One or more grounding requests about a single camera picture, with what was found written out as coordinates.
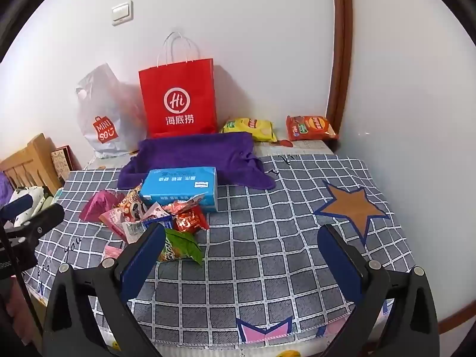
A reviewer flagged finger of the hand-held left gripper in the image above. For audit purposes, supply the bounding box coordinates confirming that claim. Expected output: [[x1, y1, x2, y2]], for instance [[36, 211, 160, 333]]
[[0, 193, 33, 226], [4, 203, 66, 248]]

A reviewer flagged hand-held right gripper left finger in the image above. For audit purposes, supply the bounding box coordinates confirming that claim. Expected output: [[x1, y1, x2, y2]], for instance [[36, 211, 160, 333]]
[[43, 223, 167, 357]]

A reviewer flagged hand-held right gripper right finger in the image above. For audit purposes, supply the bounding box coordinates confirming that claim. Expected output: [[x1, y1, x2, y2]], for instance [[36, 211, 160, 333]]
[[316, 223, 440, 357]]

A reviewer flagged green snack packet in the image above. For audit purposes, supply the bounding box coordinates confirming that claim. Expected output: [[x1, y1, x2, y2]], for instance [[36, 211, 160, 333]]
[[158, 228, 204, 265]]

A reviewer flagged white pink snack packet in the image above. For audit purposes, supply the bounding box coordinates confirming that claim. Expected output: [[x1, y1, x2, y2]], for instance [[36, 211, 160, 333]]
[[142, 201, 172, 224]]

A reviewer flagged light pink snack packet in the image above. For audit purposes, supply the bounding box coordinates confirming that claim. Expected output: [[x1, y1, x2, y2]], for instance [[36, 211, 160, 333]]
[[99, 208, 129, 240]]

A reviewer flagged magenta snack packet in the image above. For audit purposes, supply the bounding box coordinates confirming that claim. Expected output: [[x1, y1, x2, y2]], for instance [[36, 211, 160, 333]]
[[79, 189, 126, 224]]

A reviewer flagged white black-spotted cloth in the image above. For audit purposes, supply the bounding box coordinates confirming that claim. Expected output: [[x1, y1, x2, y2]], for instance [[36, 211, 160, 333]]
[[8, 185, 56, 227]]

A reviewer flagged purple cloth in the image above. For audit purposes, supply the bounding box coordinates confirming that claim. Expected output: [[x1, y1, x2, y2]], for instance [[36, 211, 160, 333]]
[[0, 171, 15, 203]]

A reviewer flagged orange cartoon snack packet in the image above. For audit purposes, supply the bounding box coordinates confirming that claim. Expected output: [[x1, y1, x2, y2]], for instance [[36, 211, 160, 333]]
[[118, 183, 146, 226]]

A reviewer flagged patterned box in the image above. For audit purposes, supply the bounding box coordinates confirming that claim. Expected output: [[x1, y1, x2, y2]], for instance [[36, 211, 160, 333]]
[[51, 144, 82, 184]]

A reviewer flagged orange red snack packet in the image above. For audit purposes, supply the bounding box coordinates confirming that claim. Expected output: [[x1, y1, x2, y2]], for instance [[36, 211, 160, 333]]
[[162, 193, 207, 214]]

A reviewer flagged grey checked bedsheet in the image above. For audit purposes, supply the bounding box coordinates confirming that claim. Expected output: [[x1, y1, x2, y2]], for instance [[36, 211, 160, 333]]
[[22, 154, 415, 346]]

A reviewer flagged blue tissue pack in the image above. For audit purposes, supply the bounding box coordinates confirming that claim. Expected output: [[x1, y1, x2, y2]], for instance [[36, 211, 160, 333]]
[[139, 166, 217, 212]]

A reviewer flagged purple towel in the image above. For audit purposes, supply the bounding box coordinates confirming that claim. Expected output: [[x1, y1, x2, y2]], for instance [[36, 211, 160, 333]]
[[118, 131, 276, 190]]

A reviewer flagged white plastic bag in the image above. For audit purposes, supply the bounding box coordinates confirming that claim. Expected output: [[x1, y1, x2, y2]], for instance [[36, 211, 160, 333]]
[[75, 63, 147, 160]]

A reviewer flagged red chip bag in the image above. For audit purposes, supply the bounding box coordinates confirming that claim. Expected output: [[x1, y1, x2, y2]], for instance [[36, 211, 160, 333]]
[[286, 115, 340, 142]]

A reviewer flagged red paper bag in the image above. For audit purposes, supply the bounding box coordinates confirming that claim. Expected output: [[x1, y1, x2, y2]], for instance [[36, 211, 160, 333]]
[[138, 32, 218, 139]]

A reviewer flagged yellow chip bag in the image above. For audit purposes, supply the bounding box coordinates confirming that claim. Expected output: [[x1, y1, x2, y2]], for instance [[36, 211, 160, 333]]
[[219, 118, 278, 143]]

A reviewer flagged white light switch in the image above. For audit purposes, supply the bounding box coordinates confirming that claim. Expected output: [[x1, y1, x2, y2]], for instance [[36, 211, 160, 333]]
[[112, 1, 133, 26]]

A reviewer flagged brown wooden door frame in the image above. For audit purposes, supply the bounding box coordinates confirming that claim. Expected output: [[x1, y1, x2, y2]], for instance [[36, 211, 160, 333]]
[[325, 0, 353, 134]]

